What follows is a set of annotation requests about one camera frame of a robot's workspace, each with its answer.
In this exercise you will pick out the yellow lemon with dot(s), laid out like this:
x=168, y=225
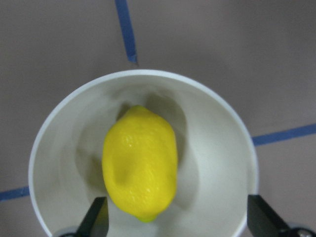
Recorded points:
x=139, y=163

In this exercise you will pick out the cream white bowl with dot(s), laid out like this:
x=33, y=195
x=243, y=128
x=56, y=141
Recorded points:
x=217, y=166

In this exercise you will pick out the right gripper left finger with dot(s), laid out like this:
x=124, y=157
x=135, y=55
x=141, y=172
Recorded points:
x=96, y=220

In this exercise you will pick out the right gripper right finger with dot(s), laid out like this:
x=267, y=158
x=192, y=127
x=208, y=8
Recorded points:
x=263, y=221

